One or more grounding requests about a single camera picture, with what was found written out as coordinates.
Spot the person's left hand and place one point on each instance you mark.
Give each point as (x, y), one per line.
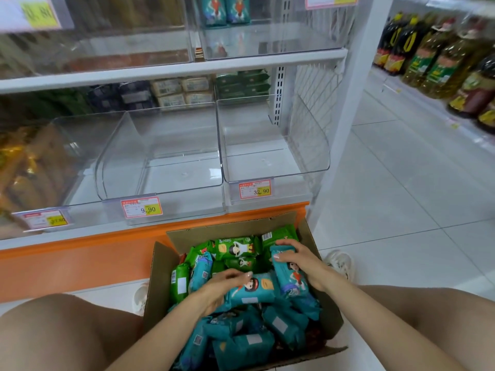
(222, 283)

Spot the person's right hand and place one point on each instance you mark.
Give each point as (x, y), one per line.
(307, 264)

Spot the person's right thumb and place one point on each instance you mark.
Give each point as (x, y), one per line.
(285, 258)

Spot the person's left fingers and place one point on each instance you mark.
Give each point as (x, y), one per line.
(240, 278)

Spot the person's right forearm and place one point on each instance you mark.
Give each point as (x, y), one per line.
(383, 324)

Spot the person's left forearm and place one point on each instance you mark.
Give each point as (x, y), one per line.
(158, 340)

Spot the pile of green packets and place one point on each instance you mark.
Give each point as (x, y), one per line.
(234, 247)

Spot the person's white right sandal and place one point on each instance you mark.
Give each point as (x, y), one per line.
(340, 262)

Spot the person's white sandal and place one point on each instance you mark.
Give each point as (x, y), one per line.
(141, 299)
(340, 262)

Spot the pile of teal packets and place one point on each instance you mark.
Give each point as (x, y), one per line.
(251, 336)

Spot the red yellow price tag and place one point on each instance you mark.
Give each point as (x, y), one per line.
(330, 0)
(255, 189)
(27, 13)
(46, 220)
(141, 207)

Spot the brown cardboard box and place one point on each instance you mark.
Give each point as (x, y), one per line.
(162, 289)

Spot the person's white left sandal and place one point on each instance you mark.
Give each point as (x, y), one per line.
(141, 299)

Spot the clear plastic bin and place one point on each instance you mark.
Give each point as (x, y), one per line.
(270, 142)
(166, 150)
(278, 34)
(116, 42)
(77, 158)

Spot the white shelf unit orange base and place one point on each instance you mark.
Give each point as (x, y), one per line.
(116, 251)

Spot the person's right leg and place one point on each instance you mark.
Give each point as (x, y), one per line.
(433, 316)

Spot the person's leg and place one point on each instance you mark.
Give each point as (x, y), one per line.
(433, 316)
(58, 332)

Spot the stack of dark green packs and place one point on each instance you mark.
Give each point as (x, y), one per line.
(241, 84)

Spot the person's left leg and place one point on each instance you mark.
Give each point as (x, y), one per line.
(58, 332)

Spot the stack of beige packs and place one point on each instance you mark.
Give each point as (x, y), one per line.
(181, 92)

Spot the white store shelf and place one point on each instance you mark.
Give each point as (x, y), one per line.
(425, 108)

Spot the stack of dark blue packs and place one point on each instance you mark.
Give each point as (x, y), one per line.
(120, 96)

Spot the heap of yellow snack bags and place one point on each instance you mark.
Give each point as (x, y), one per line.
(27, 177)

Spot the row of cooking oil bottles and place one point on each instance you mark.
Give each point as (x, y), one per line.
(444, 61)

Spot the teal cartoon snack packet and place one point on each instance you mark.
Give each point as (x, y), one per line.
(214, 9)
(238, 8)

